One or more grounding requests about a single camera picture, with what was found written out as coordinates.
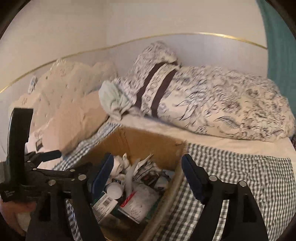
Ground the green checkered cloth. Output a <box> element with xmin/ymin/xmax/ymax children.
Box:
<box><xmin>55</xmin><ymin>123</ymin><xmax>295</xmax><ymax>240</ymax></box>

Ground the beige pillow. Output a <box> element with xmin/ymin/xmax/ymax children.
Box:
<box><xmin>42</xmin><ymin>91</ymin><xmax>108</xmax><ymax>156</ymax></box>

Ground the white paper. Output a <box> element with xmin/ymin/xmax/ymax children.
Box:
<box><xmin>110</xmin><ymin>153</ymin><xmax>131</xmax><ymax>177</ymax></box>

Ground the brown cardboard box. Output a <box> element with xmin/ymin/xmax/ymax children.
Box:
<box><xmin>76</xmin><ymin>126</ymin><xmax>188</xmax><ymax>241</ymax></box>

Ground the green white medicine box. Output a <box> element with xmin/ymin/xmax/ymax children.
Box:
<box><xmin>92</xmin><ymin>191</ymin><xmax>118</xmax><ymax>223</ymax></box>

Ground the crumpled printed wrapper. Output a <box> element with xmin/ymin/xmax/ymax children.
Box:
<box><xmin>133</xmin><ymin>154</ymin><xmax>162</xmax><ymax>186</ymax></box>

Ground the person's left hand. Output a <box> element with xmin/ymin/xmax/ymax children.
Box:
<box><xmin>1</xmin><ymin>200</ymin><xmax>36</xmax><ymax>237</ymax></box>

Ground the cream tufted headboard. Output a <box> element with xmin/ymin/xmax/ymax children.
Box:
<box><xmin>7</xmin><ymin>59</ymin><xmax>118</xmax><ymax>130</ymax></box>

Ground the teal curtain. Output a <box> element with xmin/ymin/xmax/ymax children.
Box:
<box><xmin>256</xmin><ymin>0</ymin><xmax>296</xmax><ymax>98</ymax></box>

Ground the small black card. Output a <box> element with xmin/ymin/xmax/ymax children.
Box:
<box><xmin>35</xmin><ymin>138</ymin><xmax>44</xmax><ymax>152</ymax></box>

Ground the clear tape roll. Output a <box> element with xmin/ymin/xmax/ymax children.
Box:
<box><xmin>106</xmin><ymin>182</ymin><xmax>124</xmax><ymax>200</ymax></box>

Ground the clear red packet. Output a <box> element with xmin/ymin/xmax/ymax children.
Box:
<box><xmin>118</xmin><ymin>184</ymin><xmax>159</xmax><ymax>224</ymax></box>

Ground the white plastic tube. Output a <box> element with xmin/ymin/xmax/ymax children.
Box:
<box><xmin>125</xmin><ymin>163</ymin><xmax>137</xmax><ymax>197</ymax></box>

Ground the light green towel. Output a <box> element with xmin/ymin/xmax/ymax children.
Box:
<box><xmin>98</xmin><ymin>80</ymin><xmax>132</xmax><ymax>121</ymax></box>

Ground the floral rolled duvet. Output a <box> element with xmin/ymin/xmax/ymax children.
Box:
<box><xmin>114</xmin><ymin>41</ymin><xmax>295</xmax><ymax>142</ymax></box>

